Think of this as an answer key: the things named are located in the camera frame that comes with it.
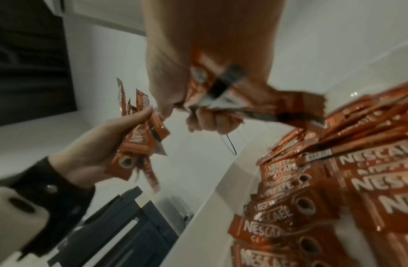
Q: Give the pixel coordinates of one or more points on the person's left hand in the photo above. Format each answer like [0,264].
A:
[92,151]

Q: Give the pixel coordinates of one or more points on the person's right hand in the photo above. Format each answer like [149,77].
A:
[217,26]

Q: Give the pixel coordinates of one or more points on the bunch of Nescafe sachets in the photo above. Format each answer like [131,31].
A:
[138,140]

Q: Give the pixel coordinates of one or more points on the white plastic tray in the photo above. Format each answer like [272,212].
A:
[223,187]

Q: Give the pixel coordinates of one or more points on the pile of red Nescafe sachets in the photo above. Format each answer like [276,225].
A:
[355,169]

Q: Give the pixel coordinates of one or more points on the black left wristband with markers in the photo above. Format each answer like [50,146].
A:
[59,203]

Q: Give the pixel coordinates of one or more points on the dark grey printer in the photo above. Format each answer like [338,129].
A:
[125,234]

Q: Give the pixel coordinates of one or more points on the black window blind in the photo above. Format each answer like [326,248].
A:
[26,65]

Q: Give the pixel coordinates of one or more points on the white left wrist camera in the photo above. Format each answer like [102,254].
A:
[12,232]

